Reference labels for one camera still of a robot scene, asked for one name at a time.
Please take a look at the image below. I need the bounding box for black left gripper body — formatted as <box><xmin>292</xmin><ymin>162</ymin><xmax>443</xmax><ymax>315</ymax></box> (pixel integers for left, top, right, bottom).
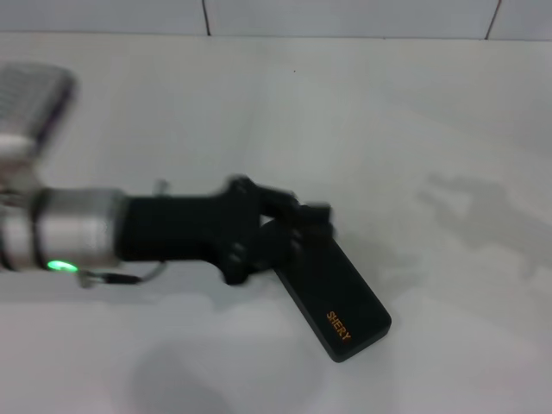
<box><xmin>113</xmin><ymin>177</ymin><xmax>263</xmax><ymax>286</ymax></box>

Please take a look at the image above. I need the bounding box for black glasses case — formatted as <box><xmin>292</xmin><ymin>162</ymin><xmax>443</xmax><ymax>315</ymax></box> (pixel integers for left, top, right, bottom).
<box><xmin>257</xmin><ymin>215</ymin><xmax>393</xmax><ymax>365</ymax></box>

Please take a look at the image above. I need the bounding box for left arm gripper cable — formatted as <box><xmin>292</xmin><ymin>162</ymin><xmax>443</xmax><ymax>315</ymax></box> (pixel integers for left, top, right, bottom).
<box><xmin>76</xmin><ymin>261</ymin><xmax>168</xmax><ymax>289</ymax></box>

